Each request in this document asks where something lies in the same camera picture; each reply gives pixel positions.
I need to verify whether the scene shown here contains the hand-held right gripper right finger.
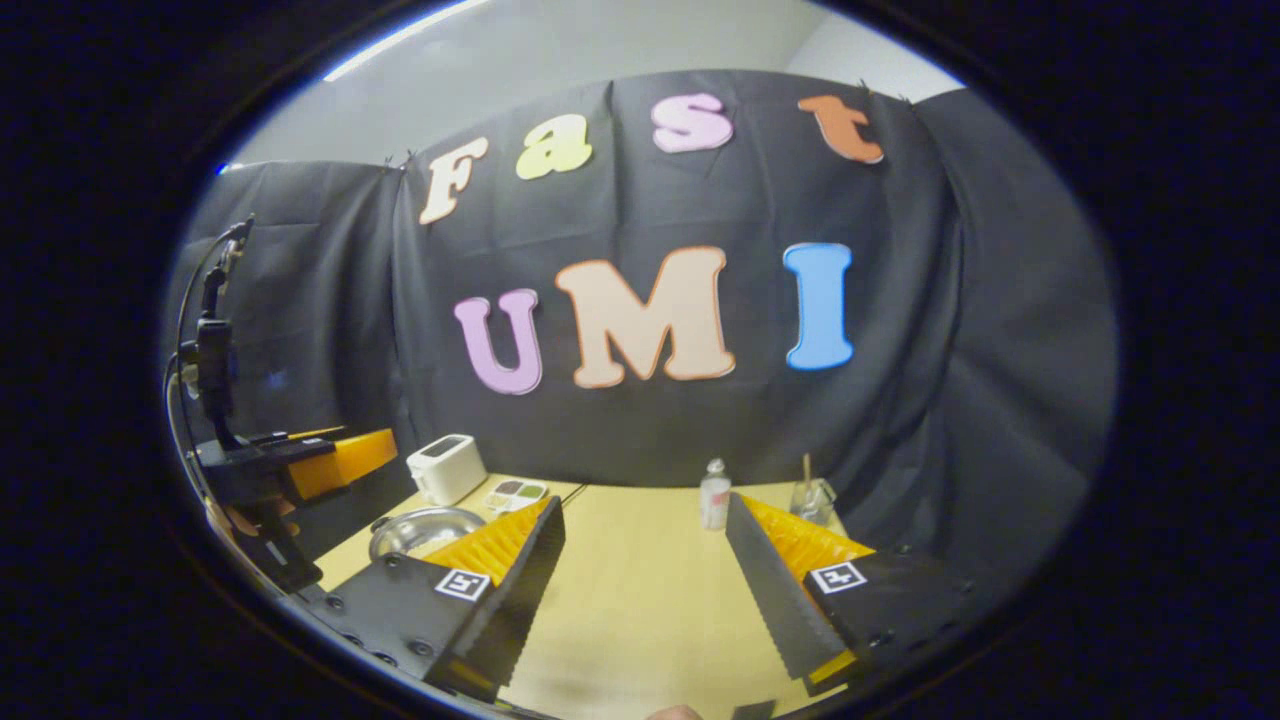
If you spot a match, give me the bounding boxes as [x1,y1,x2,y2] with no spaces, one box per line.
[725,490,976,698]

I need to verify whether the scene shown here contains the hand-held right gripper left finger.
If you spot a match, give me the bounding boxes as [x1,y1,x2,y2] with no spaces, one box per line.
[300,495,566,701]

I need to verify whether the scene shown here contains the steel pot with black handles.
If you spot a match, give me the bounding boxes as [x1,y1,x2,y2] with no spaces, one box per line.
[368,506,489,563]

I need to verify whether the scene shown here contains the white toaster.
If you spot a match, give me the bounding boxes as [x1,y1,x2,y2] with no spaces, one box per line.
[406,434,489,507]

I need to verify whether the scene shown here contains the white divided dish of beans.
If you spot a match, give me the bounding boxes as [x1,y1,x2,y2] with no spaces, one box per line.
[484,479,549,514]

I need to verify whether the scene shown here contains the glass jar with wooden stick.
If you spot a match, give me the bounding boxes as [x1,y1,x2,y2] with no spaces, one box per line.
[790,455,839,526]

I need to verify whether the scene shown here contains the white bottle with silver cap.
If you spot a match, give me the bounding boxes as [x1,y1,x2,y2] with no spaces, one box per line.
[699,458,733,531]

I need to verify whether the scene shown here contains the black backdrop cloth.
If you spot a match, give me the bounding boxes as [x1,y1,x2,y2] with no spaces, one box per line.
[165,70,1119,621]

